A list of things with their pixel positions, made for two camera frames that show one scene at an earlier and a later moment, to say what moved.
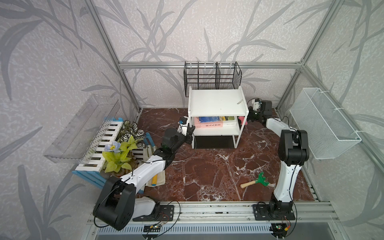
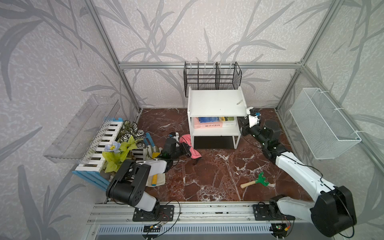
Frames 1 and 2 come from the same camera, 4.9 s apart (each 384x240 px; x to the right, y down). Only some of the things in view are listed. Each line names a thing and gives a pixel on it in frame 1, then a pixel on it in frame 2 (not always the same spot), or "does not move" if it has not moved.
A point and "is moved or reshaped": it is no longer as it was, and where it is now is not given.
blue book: [208, 119] does not move
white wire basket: [326, 132] does not move
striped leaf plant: [129, 129] does not move
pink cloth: [242, 118] is moved or reshaped
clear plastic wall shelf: [78, 140] does not move
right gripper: [250, 108] -> [245, 127]
